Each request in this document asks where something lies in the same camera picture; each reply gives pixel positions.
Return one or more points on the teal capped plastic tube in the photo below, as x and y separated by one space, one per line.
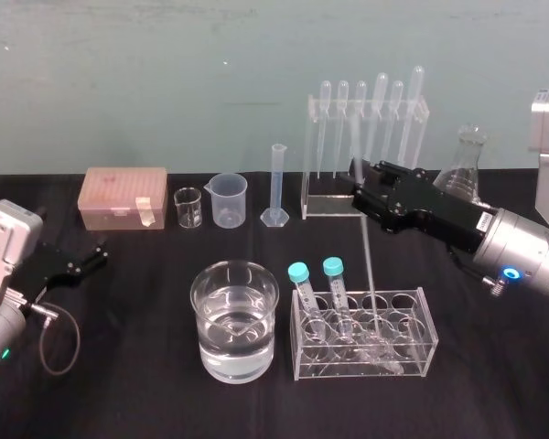
299 272
332 266

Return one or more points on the pink translucent pipette tip box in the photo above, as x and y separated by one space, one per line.
119 196

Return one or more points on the clear glass thermometer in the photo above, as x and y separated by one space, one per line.
369 256

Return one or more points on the short clear plastic pipette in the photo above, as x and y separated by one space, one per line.
342 91
396 93
325 91
360 91

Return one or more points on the beige tape strip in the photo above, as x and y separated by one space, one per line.
145 211

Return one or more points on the large glass beaker with water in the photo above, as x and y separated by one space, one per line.
233 329

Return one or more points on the long clear plastic pipette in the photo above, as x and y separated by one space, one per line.
381 87
417 82

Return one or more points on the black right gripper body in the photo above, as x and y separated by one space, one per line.
453 217

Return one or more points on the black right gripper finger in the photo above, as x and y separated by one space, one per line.
393 174
379 201

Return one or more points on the plastic graduated cylinder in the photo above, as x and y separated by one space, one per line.
276 183

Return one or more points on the small empty glass beaker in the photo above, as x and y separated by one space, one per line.
188 210

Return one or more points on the clear acrylic pipette stand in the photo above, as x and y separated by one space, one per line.
322 206

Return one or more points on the black table cloth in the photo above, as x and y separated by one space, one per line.
119 402

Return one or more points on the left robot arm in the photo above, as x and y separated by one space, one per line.
0 238

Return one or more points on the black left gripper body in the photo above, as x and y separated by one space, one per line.
48 267

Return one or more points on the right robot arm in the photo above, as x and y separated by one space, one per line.
526 247

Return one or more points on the clear glass conical flask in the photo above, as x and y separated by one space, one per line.
462 176

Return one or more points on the clear acrylic test tube rack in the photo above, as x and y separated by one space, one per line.
407 320

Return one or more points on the translucent plastic measuring cup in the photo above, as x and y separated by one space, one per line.
229 201

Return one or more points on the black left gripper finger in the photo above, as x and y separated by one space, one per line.
96 249
89 266

